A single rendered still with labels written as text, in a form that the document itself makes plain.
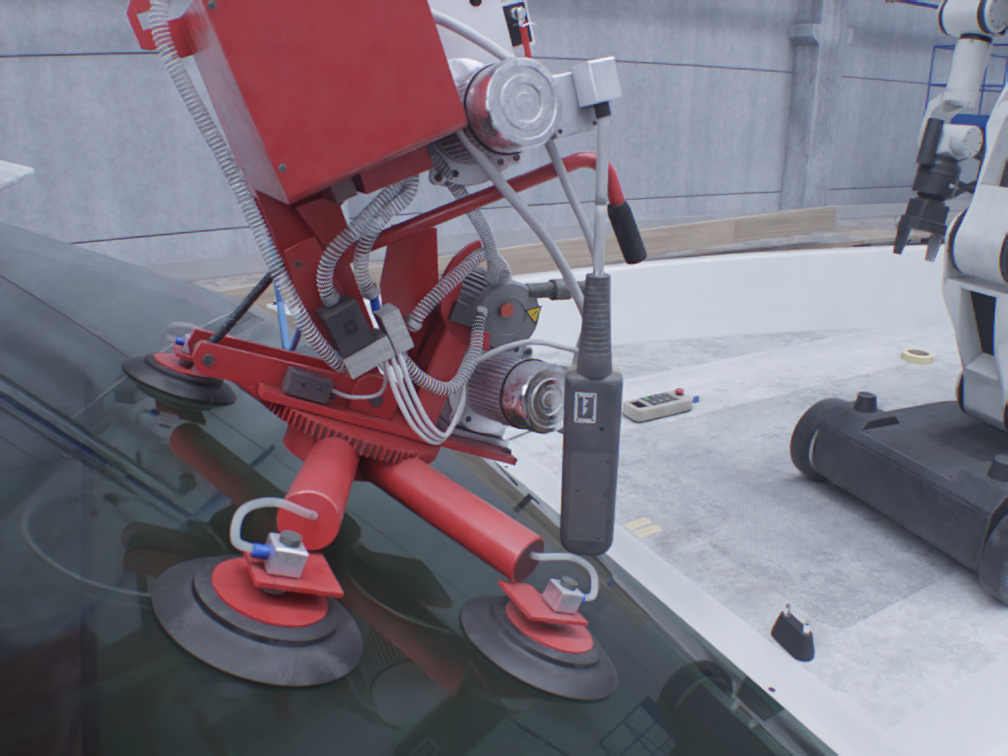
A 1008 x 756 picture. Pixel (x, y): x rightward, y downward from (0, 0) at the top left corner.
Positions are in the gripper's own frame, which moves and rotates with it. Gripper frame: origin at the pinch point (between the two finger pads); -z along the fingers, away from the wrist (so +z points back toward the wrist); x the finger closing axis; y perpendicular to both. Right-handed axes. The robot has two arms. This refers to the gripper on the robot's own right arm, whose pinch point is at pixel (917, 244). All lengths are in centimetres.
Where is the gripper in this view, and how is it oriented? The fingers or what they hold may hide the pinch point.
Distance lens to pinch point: 185.1
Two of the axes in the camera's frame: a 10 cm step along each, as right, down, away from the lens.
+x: -9.2, -0.7, -3.8
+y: 3.4, 3.2, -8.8
